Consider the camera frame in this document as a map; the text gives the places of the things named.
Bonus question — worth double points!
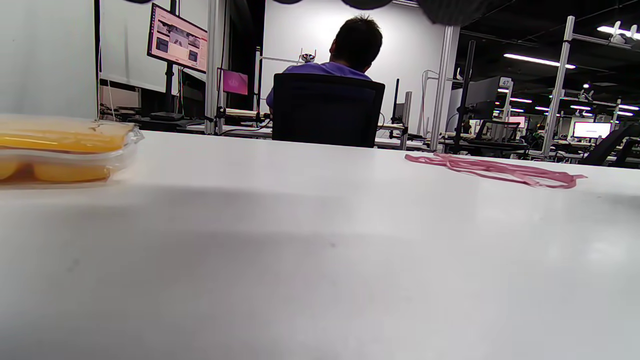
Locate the large mounted monitor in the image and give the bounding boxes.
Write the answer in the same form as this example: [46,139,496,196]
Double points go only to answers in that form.
[147,3,209,75]

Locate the long ceiling light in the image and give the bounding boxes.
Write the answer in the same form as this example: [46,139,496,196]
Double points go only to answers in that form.
[597,25,640,40]
[504,53,576,69]

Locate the small pink screen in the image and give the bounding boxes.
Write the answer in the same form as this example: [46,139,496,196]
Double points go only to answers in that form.
[218,68,249,96]

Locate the yellow plastic-wrapped packet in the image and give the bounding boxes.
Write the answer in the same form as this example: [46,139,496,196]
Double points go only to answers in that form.
[0,114,145,185]

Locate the person's left hand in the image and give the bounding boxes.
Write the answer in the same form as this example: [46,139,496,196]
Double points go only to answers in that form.
[342,0,493,26]

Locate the distant white monitor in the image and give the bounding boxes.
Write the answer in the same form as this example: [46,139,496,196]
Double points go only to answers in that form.
[573,121,612,139]

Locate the black high-back office chair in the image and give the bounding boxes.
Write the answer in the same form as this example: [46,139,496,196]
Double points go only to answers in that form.
[272,73,386,149]

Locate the pink ribbon bow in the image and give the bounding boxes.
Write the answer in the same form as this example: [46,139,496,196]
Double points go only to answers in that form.
[405,153,588,190]

